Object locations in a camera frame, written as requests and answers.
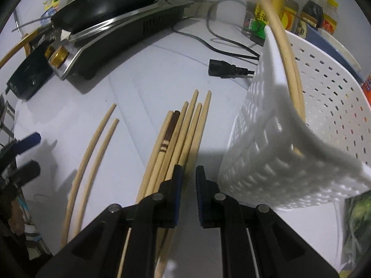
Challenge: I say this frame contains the small black electric pot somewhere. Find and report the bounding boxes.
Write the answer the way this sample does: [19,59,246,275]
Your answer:
[5,41,54,101]

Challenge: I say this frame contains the white plastic utensil basket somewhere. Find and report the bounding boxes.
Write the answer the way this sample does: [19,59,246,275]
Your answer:
[217,28,370,210]

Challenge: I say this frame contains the plastic bag of greens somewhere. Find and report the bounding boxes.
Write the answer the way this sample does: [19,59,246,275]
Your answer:
[342,191,370,270]

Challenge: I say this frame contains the silver induction cooker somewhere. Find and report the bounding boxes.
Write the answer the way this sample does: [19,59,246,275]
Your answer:
[48,0,194,80]

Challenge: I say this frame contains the yellow detergent bottle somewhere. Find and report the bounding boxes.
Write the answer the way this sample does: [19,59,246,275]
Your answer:
[40,0,60,19]

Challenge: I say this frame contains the orange yellow squeeze bottle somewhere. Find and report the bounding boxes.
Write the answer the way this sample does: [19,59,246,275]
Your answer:
[361,74,371,105]

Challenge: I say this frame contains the white bowl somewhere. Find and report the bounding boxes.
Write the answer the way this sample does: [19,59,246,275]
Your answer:
[318,29,361,73]

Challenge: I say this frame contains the blue bowl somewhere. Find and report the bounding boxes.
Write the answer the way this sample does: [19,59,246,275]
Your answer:
[305,24,363,84]

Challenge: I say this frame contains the small spice jar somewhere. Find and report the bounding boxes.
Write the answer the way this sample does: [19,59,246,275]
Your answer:
[241,1,260,38]

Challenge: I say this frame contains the yellow cap dark sauce bottle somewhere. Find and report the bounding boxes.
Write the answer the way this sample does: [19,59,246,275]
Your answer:
[281,0,299,33]

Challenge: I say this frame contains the yellow cap soy sauce bottle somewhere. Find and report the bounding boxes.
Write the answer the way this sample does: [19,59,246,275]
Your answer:
[301,0,323,29]

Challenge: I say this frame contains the yellow cap amber bottle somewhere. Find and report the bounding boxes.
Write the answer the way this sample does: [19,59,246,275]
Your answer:
[321,0,339,35]

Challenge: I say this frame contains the black wok with wooden handle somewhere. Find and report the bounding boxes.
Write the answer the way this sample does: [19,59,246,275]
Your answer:
[1,0,155,66]

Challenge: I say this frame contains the black power cord with plug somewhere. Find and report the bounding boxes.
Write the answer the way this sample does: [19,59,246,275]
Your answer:
[161,0,262,79]

